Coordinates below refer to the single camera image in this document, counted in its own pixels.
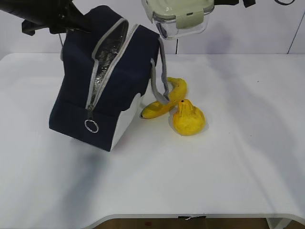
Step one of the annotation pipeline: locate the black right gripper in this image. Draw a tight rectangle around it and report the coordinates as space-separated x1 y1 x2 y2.
214 0 256 8

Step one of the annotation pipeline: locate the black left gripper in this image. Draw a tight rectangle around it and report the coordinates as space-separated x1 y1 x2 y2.
21 0 92 35

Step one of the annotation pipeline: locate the navy blue lunch bag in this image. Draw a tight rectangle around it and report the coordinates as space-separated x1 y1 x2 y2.
49 5 169 151

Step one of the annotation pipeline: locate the green lid glass container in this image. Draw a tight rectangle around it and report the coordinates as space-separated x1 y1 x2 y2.
142 0 214 40

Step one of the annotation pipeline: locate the yellow banana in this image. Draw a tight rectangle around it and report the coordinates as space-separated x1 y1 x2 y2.
140 77 187 119

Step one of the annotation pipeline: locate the yellow pear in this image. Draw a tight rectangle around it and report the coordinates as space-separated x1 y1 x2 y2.
173 99 206 136

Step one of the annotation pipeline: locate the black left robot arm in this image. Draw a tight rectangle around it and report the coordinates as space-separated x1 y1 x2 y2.
0 0 92 36

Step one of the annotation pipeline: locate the black tape on table edge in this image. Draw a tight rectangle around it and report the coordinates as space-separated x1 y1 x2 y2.
178 215 206 220

